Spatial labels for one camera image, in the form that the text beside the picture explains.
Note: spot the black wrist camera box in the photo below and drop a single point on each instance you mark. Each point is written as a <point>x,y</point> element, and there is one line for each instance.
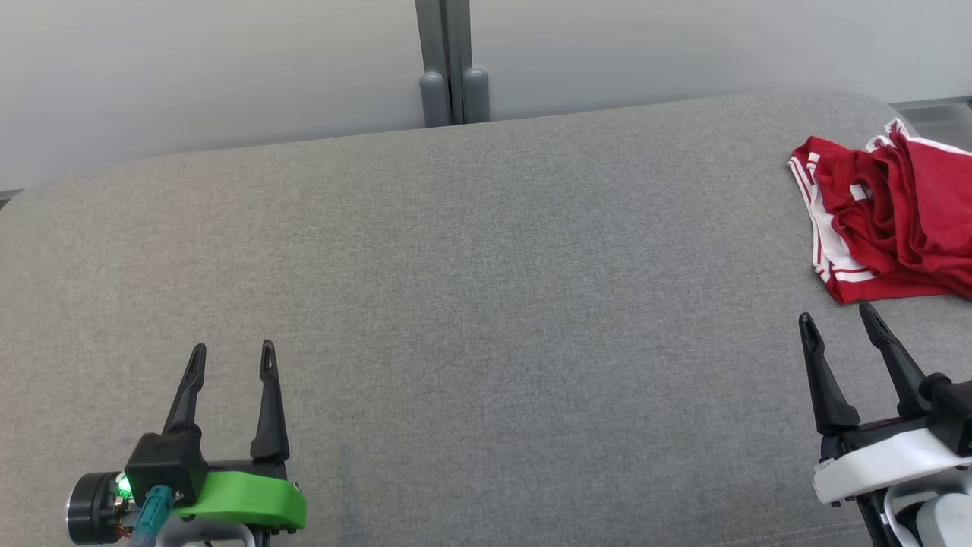
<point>953,410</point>
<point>163,467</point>

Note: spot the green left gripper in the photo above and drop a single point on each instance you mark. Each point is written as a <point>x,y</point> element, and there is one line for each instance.
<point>250,497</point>

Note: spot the black round left gripper motor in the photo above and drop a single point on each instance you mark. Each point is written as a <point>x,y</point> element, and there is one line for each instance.
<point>91,509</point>

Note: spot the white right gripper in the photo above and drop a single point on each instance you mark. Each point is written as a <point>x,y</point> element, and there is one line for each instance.
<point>873,463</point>

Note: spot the grey partition post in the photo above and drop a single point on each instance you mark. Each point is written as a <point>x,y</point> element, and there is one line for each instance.
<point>452,53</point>

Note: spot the red white jersey shirt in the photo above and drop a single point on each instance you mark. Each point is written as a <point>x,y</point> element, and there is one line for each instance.
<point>829,247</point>

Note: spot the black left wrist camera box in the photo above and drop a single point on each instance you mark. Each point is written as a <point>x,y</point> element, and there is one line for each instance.
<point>163,467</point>

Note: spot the grey fabric sofa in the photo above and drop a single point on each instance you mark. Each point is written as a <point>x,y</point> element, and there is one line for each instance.
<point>456,304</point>

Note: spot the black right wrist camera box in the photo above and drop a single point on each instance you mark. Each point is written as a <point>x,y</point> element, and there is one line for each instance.
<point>953,410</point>

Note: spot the red white bulls shorts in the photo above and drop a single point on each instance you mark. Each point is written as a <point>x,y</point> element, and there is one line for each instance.
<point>930,205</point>

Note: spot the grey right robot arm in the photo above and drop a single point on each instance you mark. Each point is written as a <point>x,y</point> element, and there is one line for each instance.
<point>938,516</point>

